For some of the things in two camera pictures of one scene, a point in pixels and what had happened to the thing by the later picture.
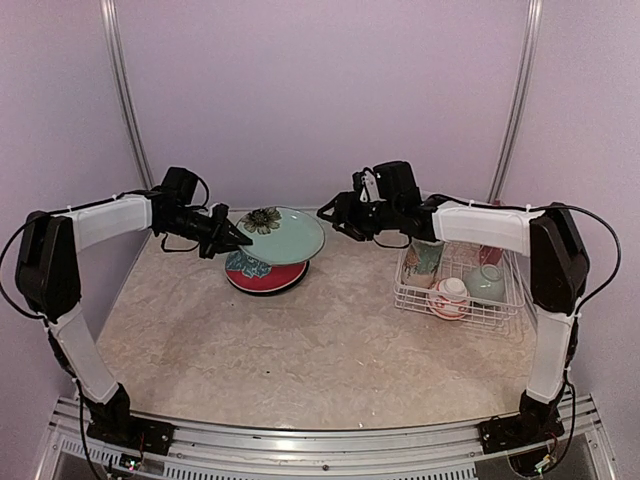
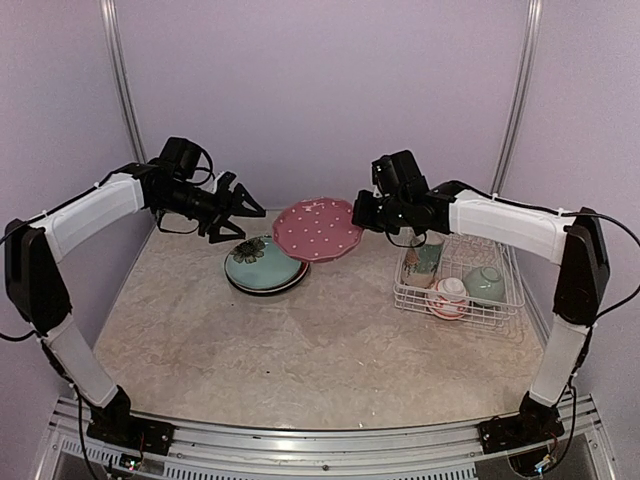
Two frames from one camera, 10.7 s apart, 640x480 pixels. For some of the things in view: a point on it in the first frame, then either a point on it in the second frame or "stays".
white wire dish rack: x=476 y=283 stays
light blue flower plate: x=280 y=235 → x=259 y=263
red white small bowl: x=454 y=285 stays
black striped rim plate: x=287 y=290 stays
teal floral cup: x=421 y=263 stays
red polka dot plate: x=490 y=255 → x=317 y=228
